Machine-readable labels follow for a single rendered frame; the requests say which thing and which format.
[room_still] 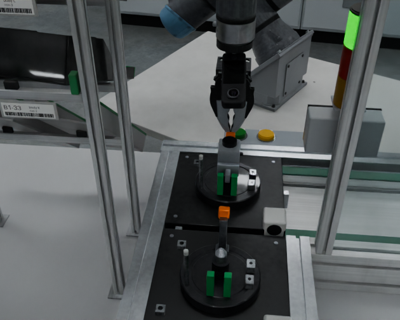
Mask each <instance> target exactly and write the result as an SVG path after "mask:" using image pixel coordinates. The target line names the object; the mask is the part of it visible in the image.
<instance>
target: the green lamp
mask: <svg viewBox="0 0 400 320"><path fill-rule="evenodd" d="M358 20H359V17H358V16H356V15H354V14H353V13H352V12H351V11H349V17H348V21H347V27H346V31H345V37H344V42H343V43H344V45H345V46H346V47H347V48H349V49H351V50H352V49H353V45H354V40H355V36H356V29H357V23H358Z"/></svg>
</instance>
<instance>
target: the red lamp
mask: <svg viewBox="0 0 400 320"><path fill-rule="evenodd" d="M351 55H352V50H351V49H349V48H347V47H346V46H345V45H344V44H343V48H342V55H341V59H340V65H339V69H338V75H339V76H340V77H341V78H342V79H344V80H347V74H348V71H349V65H350V59H351Z"/></svg>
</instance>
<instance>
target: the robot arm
mask: <svg viewBox="0 0 400 320"><path fill-rule="evenodd" d="M291 1H292V0H168V3H169V4H168V5H167V4H166V5H165V7H164V8H163V9H162V10H161V12H160V14H159V15H160V19H161V21H162V23H163V25H164V27H165V28H166V30H167V31H168V32H169V33H170V34H171V35H173V36H174V37H176V38H179V39H181V38H184V37H185V36H187V35H189V34H190V33H191V32H193V31H195V30H196V28H198V27H199V26H200V25H201V24H203V23H204V22H205V21H207V20H208V19H209V18H211V17H212V16H213V15H214V14H216V21H214V22H213V26H214V27H216V38H217V48H218V49H220V50H222V51H224V52H225V53H224V54H223V56H222V57H218V59H217V66H216V75H215V76H214V78H213V80H214V81H215V85H211V86H210V89H211V93H210V104H211V107H212V109H213V112H214V113H215V116H216V117H217V119H218V122H219V123H220V125H221V127H222V128H223V129H224V131H225V132H236V131H237V130H238V129H239V128H240V127H241V125H242V124H243V123H244V120H245V119H246V118H247V117H248V114H249V113H250V111H251V109H252V107H253V104H254V90H255V87H250V86H251V82H252V78H251V58H246V54H245V53H244V52H246V51H249V50H250V49H252V50H253V52H254V55H255V58H256V59H255V60H256V62H257V64H258V65H259V66H260V65H261V64H263V63H264V62H266V61H267V60H268V59H270V58H272V57H273V56H274V55H276V54H277V51H279V50H281V51H282V50H283V49H285V48H286V47H288V46H289V45H290V44H292V43H294V42H295V41H296V40H297V39H299V38H300V36H299V35H298V33H297V32H296V31H294V30H293V29H292V28H291V27H290V26H289V25H288V24H286V23H285V22H284V21H282V20H281V18H280V16H279V15H278V13H277V11H279V10H280V9H281V8H283V7H284V6H286V5H287V4H288V3H290V2H291ZM221 59H222V60H221ZM246 60H247V61H249V62H246ZM230 109H233V111H234V113H235V114H234V116H233V123H232V126H231V131H230V124H229V114H228V112H229V111H230Z"/></svg>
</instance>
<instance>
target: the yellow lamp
mask: <svg viewBox="0 0 400 320"><path fill-rule="evenodd" d="M345 85H346V80H344V79H342V78H341V77H340V76H339V75H337V82H336V86H335V92H334V97H333V104H334V105H335V106H336V107H338V108H339V109H341V106H342V100H343V94H344V91H345Z"/></svg>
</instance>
